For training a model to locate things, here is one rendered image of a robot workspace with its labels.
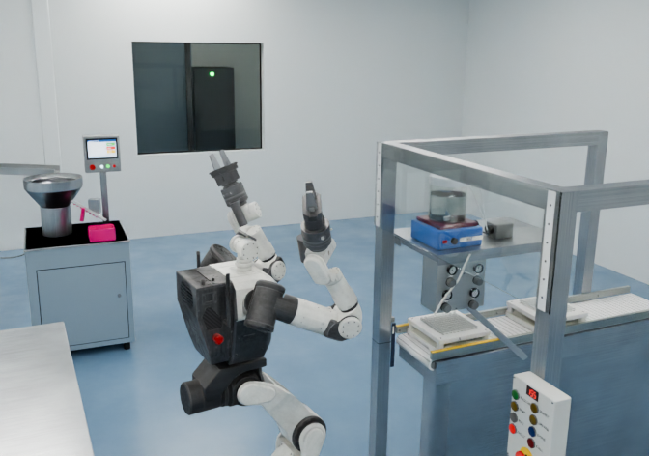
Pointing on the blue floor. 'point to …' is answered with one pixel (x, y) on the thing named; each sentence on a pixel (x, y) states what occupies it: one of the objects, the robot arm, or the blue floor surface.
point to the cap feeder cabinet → (81, 285)
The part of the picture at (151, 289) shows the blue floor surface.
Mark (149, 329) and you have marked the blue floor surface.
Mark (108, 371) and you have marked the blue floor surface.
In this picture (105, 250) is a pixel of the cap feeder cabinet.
